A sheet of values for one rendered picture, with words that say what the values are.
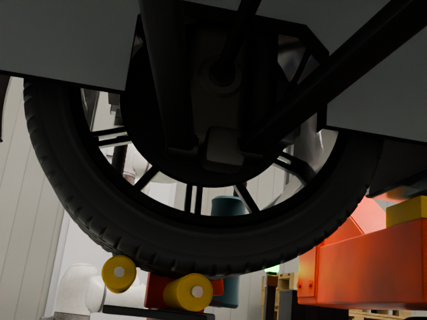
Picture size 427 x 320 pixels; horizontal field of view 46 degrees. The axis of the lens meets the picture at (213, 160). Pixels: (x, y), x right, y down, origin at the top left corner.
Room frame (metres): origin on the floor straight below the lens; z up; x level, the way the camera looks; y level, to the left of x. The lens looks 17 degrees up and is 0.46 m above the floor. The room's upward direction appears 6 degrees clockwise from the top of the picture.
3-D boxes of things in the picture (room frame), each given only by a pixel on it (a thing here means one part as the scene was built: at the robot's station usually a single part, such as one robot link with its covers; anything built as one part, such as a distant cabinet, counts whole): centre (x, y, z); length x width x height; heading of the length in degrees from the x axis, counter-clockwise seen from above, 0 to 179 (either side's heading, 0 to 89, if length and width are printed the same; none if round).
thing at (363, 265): (1.20, -0.45, 0.69); 0.52 x 0.17 x 0.35; 9
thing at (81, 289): (2.28, 0.52, 0.51); 0.18 x 0.16 x 0.22; 114
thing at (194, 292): (0.92, 0.02, 0.49); 0.29 x 0.06 x 0.06; 9
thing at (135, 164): (1.99, 0.34, 1.05); 0.13 x 0.11 x 0.16; 114
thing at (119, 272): (0.97, 0.15, 0.51); 0.29 x 0.06 x 0.06; 9
